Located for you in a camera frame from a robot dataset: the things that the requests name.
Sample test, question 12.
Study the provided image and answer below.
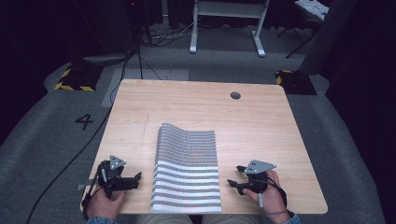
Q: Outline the person's left hand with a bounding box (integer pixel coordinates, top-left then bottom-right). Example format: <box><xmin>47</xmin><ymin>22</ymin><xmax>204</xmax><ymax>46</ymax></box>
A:
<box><xmin>86</xmin><ymin>186</ymin><xmax>128</xmax><ymax>220</ymax></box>

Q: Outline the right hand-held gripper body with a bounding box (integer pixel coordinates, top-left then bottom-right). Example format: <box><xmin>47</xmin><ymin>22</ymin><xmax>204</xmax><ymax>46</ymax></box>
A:
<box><xmin>244</xmin><ymin>160</ymin><xmax>277</xmax><ymax>194</ymax></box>

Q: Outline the grey white striped cloth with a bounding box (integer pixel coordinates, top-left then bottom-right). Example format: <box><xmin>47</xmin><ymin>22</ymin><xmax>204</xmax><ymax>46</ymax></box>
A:
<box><xmin>149</xmin><ymin>122</ymin><xmax>223</xmax><ymax>215</ymax></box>

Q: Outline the black chair with white cloth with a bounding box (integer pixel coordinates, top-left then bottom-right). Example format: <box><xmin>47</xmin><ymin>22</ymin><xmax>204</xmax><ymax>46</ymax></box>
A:
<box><xmin>276</xmin><ymin>0</ymin><xmax>331</xmax><ymax>60</ymax></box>

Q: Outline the right hand-held gripper cable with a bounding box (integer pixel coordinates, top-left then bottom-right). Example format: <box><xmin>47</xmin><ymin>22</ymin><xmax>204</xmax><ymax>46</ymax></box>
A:
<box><xmin>257</xmin><ymin>179</ymin><xmax>289</xmax><ymax>217</ymax></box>

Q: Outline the black stand with equipment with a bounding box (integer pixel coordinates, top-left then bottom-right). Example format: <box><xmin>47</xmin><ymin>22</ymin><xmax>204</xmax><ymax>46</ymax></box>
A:
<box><xmin>70</xmin><ymin>0</ymin><xmax>139</xmax><ymax>67</ymax></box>

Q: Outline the hand-held gripper cable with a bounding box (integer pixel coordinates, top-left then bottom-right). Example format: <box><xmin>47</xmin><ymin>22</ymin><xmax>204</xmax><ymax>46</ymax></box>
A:
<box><xmin>76</xmin><ymin>164</ymin><xmax>108</xmax><ymax>220</ymax></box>
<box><xmin>257</xmin><ymin>179</ymin><xmax>289</xmax><ymax>217</ymax></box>

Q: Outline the white metal desk frame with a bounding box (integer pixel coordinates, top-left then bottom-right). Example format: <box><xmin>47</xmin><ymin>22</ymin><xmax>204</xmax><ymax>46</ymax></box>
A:
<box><xmin>189</xmin><ymin>0</ymin><xmax>271</xmax><ymax>58</ymax></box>

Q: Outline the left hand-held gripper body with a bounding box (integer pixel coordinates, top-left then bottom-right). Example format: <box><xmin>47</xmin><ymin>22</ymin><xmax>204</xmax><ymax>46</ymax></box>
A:
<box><xmin>96</xmin><ymin>155</ymin><xmax>132</xmax><ymax>199</ymax></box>

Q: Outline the left hand-held gripper cable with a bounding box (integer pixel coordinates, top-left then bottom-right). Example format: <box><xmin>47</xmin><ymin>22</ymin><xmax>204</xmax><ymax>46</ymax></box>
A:
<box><xmin>76</xmin><ymin>164</ymin><xmax>108</xmax><ymax>220</ymax></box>

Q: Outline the person's right hand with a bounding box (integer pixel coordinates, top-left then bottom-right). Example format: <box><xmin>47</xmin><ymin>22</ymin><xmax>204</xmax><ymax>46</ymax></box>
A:
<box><xmin>242</xmin><ymin>169</ymin><xmax>292</xmax><ymax>224</ymax></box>

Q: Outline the black yellow striped base plate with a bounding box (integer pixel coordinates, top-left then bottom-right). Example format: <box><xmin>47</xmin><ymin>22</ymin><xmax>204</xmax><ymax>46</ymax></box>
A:
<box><xmin>53</xmin><ymin>63</ymin><xmax>105</xmax><ymax>92</ymax></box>
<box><xmin>275</xmin><ymin>69</ymin><xmax>318</xmax><ymax>96</ymax></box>

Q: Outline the long black floor cable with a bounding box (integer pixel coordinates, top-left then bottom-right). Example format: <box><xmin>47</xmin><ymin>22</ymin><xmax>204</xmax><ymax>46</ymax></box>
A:
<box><xmin>25</xmin><ymin>46</ymin><xmax>142</xmax><ymax>224</ymax></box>

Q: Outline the bundle of floor cables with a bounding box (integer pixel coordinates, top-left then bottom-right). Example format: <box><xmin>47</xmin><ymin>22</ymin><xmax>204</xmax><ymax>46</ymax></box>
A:
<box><xmin>139</xmin><ymin>15</ymin><xmax>206</xmax><ymax>49</ymax></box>

